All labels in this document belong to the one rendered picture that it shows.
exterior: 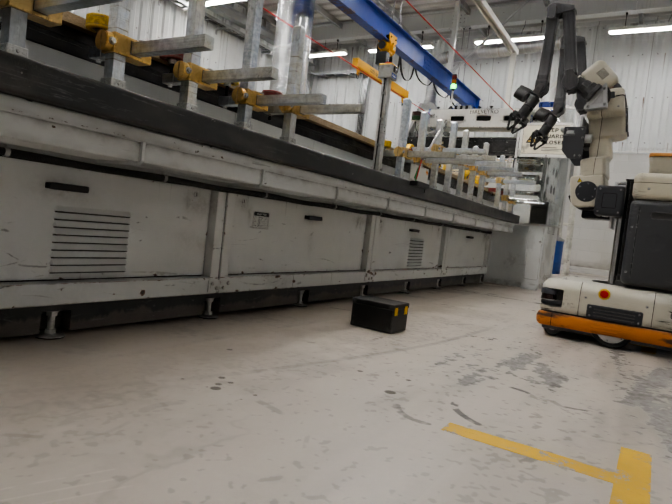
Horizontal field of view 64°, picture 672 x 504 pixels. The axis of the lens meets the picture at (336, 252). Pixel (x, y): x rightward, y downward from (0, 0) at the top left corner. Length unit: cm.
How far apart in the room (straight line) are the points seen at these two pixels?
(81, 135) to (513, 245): 474
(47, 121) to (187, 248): 78
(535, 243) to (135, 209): 428
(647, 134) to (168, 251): 1079
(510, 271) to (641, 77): 727
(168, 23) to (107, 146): 990
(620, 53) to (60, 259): 1158
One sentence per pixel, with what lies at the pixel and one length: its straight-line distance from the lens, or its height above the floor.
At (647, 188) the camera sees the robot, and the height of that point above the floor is 74.
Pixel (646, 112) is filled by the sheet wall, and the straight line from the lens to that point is 1209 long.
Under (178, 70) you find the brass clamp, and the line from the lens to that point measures 169.
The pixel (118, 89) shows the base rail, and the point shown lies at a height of 69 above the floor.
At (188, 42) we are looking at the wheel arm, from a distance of 140.
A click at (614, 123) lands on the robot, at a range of 306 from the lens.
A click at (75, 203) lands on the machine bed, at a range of 175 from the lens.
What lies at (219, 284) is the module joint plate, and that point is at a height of 14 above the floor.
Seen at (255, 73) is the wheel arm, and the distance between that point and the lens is 158.
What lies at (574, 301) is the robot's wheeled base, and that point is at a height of 19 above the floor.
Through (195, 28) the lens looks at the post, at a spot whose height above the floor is 94.
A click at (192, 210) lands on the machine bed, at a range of 204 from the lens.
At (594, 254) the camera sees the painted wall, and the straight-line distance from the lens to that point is 1178.
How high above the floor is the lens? 42
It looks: 3 degrees down
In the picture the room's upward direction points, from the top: 7 degrees clockwise
